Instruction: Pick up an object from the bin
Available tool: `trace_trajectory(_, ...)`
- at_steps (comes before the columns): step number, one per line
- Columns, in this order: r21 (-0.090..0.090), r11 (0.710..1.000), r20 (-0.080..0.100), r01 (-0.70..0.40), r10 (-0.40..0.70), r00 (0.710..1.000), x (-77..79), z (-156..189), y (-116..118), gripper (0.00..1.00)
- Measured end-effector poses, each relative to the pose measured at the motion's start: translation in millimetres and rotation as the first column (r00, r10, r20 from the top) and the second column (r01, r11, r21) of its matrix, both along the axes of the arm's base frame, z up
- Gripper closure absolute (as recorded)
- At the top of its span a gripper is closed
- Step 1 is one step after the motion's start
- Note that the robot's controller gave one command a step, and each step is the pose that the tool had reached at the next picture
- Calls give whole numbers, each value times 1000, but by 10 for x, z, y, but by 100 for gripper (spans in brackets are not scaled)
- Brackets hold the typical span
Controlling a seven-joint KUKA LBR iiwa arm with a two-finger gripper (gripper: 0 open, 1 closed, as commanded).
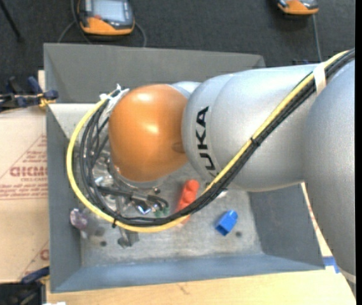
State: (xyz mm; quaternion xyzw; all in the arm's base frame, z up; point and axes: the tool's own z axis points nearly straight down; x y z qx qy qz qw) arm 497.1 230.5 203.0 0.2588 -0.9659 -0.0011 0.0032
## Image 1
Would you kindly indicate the blue plastic block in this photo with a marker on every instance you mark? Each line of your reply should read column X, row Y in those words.
column 226, row 222

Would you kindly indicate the orange-red ribbed toy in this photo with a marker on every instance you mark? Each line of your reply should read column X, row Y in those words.
column 187, row 193

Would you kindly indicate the grey metal bin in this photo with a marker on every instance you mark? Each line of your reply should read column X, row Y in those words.
column 174, row 265

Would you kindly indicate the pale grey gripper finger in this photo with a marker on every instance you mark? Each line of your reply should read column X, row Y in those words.
column 133, row 238
column 123, row 237

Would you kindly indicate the purple and clear glass thing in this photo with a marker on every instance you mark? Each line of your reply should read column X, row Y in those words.
column 79, row 219

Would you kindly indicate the brown cardboard board red print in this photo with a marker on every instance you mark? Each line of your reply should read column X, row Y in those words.
column 15, row 202

